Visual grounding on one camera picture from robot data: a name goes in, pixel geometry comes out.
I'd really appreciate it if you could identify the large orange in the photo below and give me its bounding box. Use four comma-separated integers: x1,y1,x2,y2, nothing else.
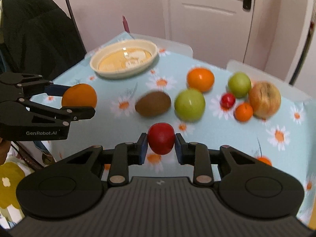
61,84,98,108
186,67,215,93

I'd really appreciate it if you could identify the red plum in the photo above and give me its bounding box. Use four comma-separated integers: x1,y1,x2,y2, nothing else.
147,122,175,155

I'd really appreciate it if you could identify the large green apple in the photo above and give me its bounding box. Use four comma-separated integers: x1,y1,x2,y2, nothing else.
174,88,206,122

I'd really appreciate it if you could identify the small tangerine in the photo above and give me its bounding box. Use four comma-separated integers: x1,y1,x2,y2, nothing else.
234,102,253,122

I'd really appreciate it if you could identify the black jacket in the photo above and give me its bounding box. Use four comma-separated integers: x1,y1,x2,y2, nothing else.
1,0,85,80

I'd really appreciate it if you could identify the blue daisy tablecloth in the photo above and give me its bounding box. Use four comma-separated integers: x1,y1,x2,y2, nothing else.
45,50,315,223

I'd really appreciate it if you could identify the brown kiwi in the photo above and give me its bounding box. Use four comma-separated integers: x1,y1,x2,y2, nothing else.
135,91,171,117

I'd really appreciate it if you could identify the small red cherry tomato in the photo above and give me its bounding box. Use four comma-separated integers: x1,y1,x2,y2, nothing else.
220,93,236,109

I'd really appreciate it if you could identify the black pole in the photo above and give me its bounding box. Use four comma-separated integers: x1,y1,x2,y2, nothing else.
65,0,87,53

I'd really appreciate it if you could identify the cream cartoon plate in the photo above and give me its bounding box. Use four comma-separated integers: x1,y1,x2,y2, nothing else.
89,39,159,79

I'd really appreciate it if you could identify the small green apple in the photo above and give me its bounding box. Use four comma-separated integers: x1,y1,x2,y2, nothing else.
228,72,252,99

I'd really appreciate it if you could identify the yellow red apple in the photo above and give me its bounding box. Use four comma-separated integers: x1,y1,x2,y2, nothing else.
248,81,281,119

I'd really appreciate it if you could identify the white table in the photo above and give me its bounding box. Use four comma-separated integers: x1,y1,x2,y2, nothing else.
130,33,311,102

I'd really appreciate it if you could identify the white door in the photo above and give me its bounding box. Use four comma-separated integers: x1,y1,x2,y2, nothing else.
164,0,254,67

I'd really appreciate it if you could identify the pink broom handle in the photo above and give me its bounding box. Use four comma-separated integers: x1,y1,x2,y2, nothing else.
122,16,130,33

